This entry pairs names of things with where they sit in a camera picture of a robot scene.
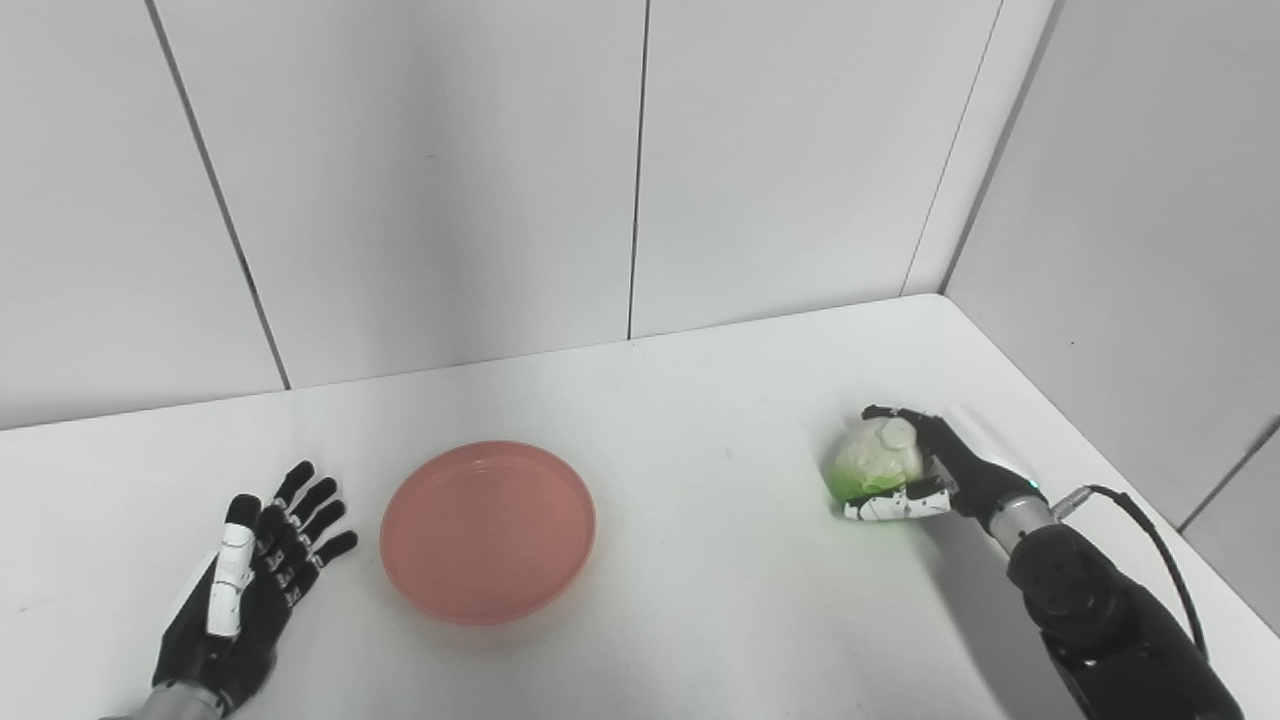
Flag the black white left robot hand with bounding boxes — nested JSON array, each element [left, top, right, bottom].
[[152, 461, 359, 713]]

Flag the green white toy cabbage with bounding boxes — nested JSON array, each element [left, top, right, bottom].
[[822, 416, 928, 504]]

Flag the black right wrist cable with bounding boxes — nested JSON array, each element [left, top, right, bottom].
[[1050, 484, 1209, 663]]

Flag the pink round plate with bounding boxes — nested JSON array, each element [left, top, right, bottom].
[[379, 441, 598, 627]]

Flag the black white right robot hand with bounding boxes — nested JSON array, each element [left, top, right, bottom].
[[843, 404, 1049, 536]]

